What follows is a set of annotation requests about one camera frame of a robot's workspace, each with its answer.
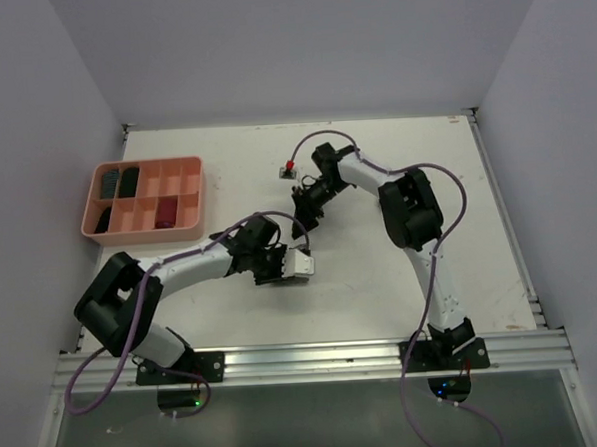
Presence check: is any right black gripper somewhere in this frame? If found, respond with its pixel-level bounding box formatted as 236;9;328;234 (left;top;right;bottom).
289;176;353;239

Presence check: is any pink divided organizer tray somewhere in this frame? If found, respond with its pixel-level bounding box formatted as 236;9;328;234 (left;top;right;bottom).
80;156;205;247

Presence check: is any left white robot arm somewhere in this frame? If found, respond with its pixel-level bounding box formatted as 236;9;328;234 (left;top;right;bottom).
74;215;287;383

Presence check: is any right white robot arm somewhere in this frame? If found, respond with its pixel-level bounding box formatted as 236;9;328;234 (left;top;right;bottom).
291;143;476;369

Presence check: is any dark red rolled underwear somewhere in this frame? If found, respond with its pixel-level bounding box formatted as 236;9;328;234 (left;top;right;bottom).
154;197;178;229

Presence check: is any grey striped rolled underwear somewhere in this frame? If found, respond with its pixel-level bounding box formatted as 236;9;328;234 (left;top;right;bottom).
99;168;120;200

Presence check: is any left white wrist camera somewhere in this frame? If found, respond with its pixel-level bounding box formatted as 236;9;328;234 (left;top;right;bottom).
282;249;315;283

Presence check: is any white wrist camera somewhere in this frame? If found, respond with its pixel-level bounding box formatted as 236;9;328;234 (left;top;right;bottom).
282;249;315;283
279;160;299;181

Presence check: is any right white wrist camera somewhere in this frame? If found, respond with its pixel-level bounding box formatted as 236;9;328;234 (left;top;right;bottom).
279;160;299;181

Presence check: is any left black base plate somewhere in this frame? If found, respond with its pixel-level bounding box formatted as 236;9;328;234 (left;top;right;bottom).
135;351;226;386

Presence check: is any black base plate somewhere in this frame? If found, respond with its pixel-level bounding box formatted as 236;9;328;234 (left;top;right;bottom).
135;351;226;386
405;328;491;373

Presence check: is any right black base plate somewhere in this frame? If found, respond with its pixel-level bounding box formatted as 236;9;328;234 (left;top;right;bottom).
405;328;491;373

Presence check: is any aluminium mounting rail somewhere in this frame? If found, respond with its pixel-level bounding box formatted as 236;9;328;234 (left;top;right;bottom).
49;326;578;397

